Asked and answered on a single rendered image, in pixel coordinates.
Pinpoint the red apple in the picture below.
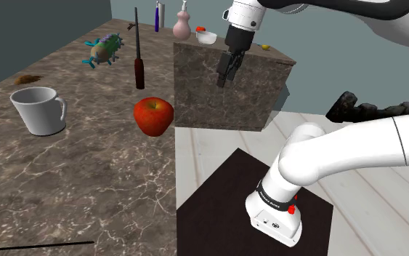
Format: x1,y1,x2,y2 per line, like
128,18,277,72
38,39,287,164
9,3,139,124
133,96,175,137

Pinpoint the dark robot stand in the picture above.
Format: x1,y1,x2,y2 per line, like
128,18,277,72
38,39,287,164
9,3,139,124
176,148,334,256

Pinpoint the brown flat lump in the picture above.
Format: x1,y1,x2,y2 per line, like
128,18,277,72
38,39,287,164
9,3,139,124
14,74,44,87

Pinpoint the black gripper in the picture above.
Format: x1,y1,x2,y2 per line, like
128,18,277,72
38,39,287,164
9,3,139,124
216,24,255,89

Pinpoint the thin black rod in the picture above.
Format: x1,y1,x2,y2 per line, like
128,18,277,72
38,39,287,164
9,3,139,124
0,240,96,253

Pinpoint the blue pen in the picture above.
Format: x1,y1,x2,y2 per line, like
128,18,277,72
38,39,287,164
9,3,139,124
154,1,161,33

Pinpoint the grey slim cylinder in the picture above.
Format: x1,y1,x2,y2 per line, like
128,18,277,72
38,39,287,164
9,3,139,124
158,2,166,29

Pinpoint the white bowl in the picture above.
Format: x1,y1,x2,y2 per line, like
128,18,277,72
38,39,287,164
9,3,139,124
195,30,218,46

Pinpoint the dark rocky lump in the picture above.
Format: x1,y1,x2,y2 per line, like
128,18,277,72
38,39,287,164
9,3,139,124
325,90,409,124

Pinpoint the green spiky toy creature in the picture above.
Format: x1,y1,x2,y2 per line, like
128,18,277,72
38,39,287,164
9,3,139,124
81,33,126,70

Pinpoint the white mug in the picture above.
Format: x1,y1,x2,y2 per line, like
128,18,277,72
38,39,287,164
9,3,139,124
9,86,68,137

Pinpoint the pink soap dispenser bottle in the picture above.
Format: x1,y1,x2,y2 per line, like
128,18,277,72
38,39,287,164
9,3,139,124
172,0,193,41

